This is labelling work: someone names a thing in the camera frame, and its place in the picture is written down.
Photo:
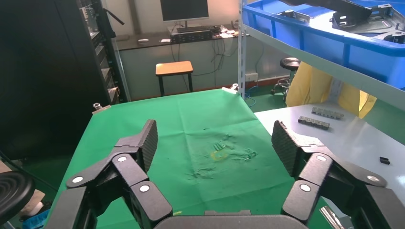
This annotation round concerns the grey metal part with hole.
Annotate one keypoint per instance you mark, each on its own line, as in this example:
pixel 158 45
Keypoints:
pixel 392 35

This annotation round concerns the metal cloth clamp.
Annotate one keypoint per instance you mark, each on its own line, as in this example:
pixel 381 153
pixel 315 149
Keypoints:
pixel 231 89
pixel 100 108

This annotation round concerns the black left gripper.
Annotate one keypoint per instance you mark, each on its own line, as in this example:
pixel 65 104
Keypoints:
pixel 310 2

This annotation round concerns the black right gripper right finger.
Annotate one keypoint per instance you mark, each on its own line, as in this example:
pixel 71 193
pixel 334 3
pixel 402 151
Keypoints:
pixel 326 186

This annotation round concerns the light grey connector strip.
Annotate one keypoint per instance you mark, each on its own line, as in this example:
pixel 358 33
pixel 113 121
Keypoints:
pixel 327 113

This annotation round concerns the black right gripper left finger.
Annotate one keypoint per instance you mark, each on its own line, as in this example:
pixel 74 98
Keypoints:
pixel 136 196

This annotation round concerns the small white card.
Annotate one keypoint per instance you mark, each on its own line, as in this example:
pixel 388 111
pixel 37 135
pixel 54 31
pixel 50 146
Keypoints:
pixel 165 40

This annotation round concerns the shiny metal piece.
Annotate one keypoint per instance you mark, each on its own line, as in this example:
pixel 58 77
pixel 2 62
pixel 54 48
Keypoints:
pixel 332 218

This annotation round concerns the grey computer mouse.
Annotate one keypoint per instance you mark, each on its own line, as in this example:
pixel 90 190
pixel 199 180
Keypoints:
pixel 143 40

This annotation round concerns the green table cloth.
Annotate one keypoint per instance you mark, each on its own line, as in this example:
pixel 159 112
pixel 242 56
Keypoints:
pixel 189 120

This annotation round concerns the grey shelf beam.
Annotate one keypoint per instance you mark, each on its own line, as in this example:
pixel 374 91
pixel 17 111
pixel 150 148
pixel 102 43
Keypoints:
pixel 316 61

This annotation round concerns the black computer monitor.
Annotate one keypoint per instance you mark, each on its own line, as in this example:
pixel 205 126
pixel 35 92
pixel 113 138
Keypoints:
pixel 183 9

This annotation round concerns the small white items pile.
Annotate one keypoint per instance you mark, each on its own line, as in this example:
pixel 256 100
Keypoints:
pixel 228 31

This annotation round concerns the black round ribbed disc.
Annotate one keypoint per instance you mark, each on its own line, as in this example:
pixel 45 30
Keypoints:
pixel 14 192

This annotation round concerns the beige box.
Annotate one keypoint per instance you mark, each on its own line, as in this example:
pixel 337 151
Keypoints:
pixel 34 202

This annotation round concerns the dark grey connector strip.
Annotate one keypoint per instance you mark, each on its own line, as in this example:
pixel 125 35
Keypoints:
pixel 314 123

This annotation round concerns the small grey metal bracket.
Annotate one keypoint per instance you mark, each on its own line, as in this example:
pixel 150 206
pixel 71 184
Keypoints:
pixel 294 15

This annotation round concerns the blue plastic object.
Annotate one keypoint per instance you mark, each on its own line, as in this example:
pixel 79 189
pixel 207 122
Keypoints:
pixel 36 220

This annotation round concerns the round black swivel stool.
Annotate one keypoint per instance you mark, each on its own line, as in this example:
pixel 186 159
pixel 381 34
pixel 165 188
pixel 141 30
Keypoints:
pixel 289 63

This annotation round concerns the grey perforated shelf post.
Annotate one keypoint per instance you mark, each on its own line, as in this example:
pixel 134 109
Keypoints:
pixel 242 57

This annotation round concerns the black flat equipment box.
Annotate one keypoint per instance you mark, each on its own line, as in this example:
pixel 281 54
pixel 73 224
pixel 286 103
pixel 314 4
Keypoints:
pixel 191 37

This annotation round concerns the large grey metal bracket part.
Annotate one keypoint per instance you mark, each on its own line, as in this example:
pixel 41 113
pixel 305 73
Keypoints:
pixel 376 26

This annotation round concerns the blue plastic bin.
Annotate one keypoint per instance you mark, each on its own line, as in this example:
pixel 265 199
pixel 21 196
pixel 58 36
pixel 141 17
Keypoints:
pixel 316 47

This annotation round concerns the small black clip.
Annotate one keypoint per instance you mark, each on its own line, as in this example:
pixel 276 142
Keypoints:
pixel 384 161

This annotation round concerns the wooden top square stool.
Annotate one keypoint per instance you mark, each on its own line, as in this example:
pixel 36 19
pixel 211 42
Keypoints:
pixel 174 68

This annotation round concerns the yellow plastic sheet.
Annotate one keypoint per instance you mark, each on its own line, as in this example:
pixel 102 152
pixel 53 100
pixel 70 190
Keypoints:
pixel 308 85

